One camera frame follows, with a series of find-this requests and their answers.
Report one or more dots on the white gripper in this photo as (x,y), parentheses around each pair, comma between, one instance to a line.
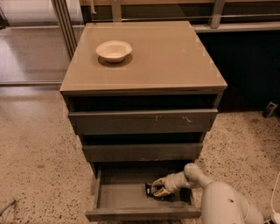
(170,185)

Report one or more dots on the black rxbar chocolate bar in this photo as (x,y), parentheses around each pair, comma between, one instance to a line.
(150,190)

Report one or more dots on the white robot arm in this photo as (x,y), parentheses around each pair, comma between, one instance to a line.
(220,202)

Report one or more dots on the grey middle drawer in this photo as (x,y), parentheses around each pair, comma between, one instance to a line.
(142,152)

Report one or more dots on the grey open bottom drawer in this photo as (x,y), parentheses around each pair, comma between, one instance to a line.
(120,193)

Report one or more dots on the grey top drawer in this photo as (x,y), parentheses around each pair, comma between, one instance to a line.
(143,122)

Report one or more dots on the grey drawer cabinet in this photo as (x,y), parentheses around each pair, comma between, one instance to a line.
(168,69)

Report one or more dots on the black caster wheel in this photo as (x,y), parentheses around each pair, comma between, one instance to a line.
(270,109)

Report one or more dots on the white ceramic bowl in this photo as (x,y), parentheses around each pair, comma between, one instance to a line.
(114,51)

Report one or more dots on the grey metal railing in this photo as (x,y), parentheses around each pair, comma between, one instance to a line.
(203,15)

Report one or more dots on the grey metal frame post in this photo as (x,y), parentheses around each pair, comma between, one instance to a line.
(65,25)

